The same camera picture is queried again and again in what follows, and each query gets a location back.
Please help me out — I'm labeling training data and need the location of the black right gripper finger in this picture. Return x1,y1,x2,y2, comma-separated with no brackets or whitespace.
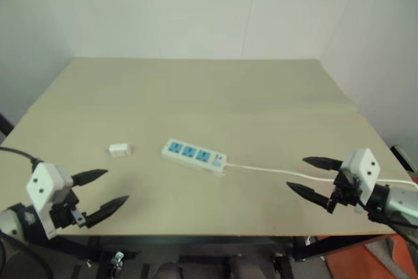
285,181,329,210
302,156,344,172

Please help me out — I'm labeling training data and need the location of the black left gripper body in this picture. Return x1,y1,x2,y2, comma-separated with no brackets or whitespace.
48,189,88,229

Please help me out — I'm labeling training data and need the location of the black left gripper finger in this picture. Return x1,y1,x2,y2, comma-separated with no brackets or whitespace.
71,169,109,188
85,195,131,229

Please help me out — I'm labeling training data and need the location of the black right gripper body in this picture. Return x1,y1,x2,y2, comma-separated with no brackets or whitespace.
326,170,361,215

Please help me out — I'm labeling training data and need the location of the white plug adapter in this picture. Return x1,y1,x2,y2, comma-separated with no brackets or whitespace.
104,142,136,159

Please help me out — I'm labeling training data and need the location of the white blue power strip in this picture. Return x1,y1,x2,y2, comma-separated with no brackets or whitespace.
160,138,229,177

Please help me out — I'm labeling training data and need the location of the silver metal clamp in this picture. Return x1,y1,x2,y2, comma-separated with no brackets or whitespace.
110,252,125,271

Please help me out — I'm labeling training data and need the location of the dark rounded shape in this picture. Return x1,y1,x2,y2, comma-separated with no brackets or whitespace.
155,261,184,279

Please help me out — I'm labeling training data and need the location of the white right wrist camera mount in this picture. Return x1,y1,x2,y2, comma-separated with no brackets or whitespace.
332,148,381,206

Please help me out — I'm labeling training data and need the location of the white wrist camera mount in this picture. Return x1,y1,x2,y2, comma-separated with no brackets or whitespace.
332,148,381,206
25,162,74,240

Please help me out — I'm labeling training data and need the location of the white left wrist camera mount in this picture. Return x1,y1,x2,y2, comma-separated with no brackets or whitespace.
25,162,74,240

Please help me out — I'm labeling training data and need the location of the white power cable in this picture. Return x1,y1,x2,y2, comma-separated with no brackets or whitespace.
224,162,418,192

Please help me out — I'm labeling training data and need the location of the black table frame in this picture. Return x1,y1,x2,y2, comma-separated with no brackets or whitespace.
31,233,401,279

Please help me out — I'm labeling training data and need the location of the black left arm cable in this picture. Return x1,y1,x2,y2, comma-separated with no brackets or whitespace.
0,146,44,172

